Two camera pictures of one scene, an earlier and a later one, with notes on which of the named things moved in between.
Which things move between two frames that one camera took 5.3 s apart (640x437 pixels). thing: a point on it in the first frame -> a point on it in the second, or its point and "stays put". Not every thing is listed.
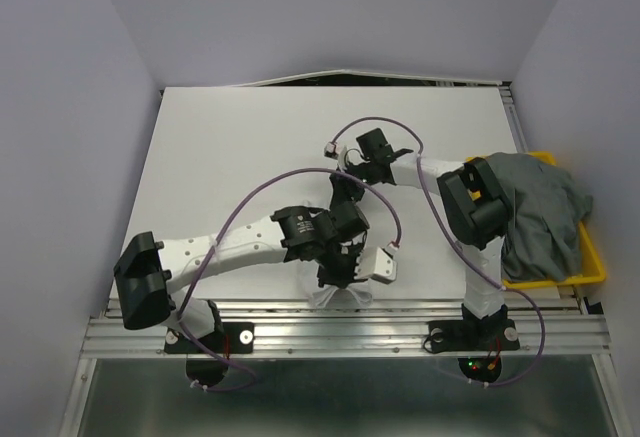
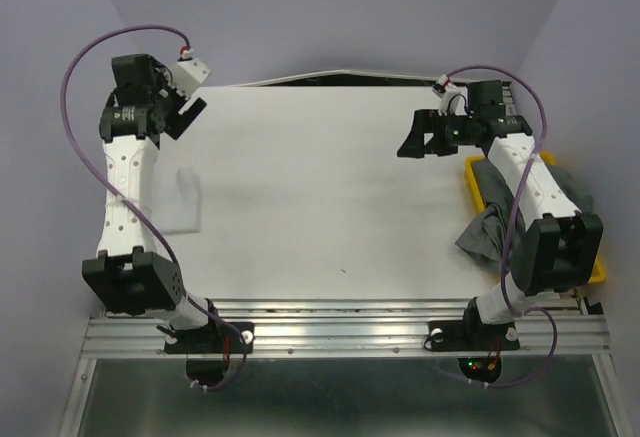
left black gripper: (343, 279) -> (174, 128)
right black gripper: (343, 190) -> (426, 121)
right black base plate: (475, 335) stays put
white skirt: (327, 297) -> (176, 199)
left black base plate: (237, 338) stays put
